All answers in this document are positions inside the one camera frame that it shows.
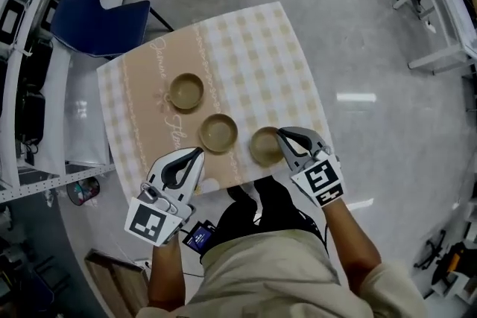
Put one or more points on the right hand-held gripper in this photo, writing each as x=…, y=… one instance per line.
x=320, y=180

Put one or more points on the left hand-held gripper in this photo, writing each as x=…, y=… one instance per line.
x=149, y=221

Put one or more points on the tan bowl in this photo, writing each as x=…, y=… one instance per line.
x=262, y=145
x=186, y=89
x=218, y=132

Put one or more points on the person's left forearm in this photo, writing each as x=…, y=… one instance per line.
x=165, y=272

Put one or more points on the person's right forearm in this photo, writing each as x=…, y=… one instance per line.
x=350, y=245

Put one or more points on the person's black trousers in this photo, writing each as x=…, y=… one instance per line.
x=275, y=205

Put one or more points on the person's left black shoe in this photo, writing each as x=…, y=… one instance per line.
x=240, y=193

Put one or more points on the black device with blue screen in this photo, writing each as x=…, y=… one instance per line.
x=199, y=236

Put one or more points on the beige checked tablecloth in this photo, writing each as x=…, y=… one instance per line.
x=261, y=67

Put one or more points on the wooden board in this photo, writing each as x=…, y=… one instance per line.
x=112, y=279

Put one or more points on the person's beige shirt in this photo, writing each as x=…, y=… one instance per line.
x=268, y=279

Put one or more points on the white metal shelving rack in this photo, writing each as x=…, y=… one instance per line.
x=61, y=85

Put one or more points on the black chair base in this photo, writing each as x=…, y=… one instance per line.
x=432, y=249

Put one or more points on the blue chair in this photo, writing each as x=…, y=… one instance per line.
x=97, y=24

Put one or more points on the black and yellow tool case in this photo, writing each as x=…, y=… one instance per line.
x=456, y=260

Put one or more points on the white table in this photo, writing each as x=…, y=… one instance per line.
x=452, y=7

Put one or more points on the right hand-held gripper camera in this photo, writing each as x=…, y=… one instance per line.
x=322, y=151

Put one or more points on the hand-held gripper camera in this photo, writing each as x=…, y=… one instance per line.
x=322, y=151
x=154, y=195

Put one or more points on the left hand-held gripper camera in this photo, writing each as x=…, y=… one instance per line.
x=154, y=195

